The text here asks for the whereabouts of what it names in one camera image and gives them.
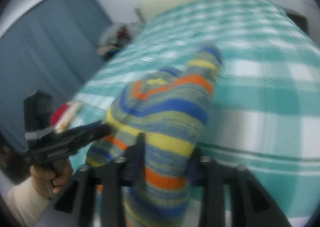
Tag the dark wooden nightstand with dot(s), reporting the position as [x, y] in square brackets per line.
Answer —
[300, 20]

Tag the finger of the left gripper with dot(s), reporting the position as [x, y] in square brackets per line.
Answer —
[78, 137]

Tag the left hand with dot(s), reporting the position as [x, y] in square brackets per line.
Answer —
[46, 182]

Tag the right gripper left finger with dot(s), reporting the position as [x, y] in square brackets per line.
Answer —
[95, 194]

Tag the teal plaid bed cover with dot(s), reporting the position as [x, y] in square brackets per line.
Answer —
[265, 109]

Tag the blue curtain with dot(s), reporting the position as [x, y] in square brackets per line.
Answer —
[51, 48]

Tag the folded red and beige clothes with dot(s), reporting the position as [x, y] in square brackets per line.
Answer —
[64, 116]

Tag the pile of clothes on nightstand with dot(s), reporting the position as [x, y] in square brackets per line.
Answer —
[115, 38]

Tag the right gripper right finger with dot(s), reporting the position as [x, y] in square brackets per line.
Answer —
[251, 205]

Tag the left forearm cream sleeve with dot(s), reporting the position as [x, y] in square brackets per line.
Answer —
[25, 203]

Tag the striped knit sweater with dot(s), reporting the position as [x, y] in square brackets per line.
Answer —
[171, 108]

